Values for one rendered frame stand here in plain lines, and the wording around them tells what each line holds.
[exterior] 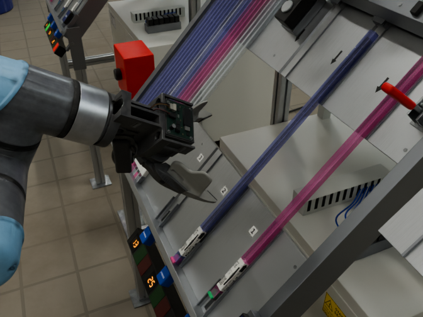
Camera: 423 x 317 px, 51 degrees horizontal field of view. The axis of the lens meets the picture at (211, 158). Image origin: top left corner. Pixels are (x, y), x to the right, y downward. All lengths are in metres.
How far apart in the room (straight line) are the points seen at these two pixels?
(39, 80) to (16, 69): 0.03
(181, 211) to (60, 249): 1.12
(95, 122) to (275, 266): 0.33
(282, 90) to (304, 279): 0.81
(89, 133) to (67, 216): 1.51
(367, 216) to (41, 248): 1.53
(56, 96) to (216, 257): 0.38
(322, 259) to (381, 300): 0.34
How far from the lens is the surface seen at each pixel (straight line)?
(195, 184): 0.64
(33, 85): 0.54
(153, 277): 0.89
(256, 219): 0.73
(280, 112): 1.40
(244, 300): 0.71
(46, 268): 1.88
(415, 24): 0.68
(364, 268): 1.00
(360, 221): 0.62
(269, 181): 1.17
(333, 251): 0.63
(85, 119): 0.56
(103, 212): 2.04
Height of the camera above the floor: 1.34
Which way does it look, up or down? 36 degrees down
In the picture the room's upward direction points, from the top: straight up
